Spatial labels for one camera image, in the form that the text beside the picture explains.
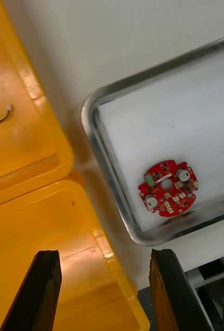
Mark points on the round red circuit board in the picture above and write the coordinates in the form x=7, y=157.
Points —
x=155, y=186

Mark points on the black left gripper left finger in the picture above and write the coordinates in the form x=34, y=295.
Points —
x=36, y=292

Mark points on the white sheet liner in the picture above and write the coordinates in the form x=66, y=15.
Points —
x=168, y=116

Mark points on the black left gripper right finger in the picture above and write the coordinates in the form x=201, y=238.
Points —
x=173, y=297

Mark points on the steel tray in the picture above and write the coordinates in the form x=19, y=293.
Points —
x=90, y=134

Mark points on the white metal frame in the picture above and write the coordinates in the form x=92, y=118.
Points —
x=192, y=279

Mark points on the yellow-orange plastic bin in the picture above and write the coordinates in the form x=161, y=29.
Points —
x=52, y=232
x=13, y=144

